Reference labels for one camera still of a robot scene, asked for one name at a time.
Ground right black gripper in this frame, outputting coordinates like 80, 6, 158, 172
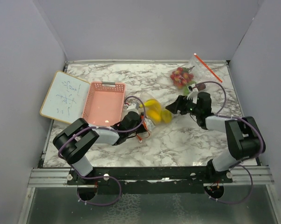
165, 95, 201, 116

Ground zip bag with yellow fruit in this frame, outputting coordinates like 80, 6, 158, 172
136, 92, 172, 143

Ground pink plastic basket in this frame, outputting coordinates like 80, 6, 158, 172
82, 82, 126, 126

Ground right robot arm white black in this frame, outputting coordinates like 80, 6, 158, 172
165, 92, 266, 182

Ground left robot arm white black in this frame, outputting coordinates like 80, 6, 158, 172
53, 111, 143, 184

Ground zip bag with berries grapes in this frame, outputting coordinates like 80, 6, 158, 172
168, 53, 223, 95

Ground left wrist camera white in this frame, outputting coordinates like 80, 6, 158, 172
125, 102, 139, 114

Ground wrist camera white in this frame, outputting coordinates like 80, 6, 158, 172
125, 102, 139, 114
187, 84, 199, 99

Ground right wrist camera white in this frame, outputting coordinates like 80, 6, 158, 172
187, 84, 199, 99

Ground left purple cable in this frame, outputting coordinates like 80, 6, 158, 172
58, 95, 147, 206

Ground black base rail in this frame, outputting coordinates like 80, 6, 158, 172
67, 166, 232, 195

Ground small whiteboard wooden frame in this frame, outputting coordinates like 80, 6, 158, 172
40, 71, 90, 124

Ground aluminium frame rail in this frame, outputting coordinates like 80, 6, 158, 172
28, 168, 70, 188

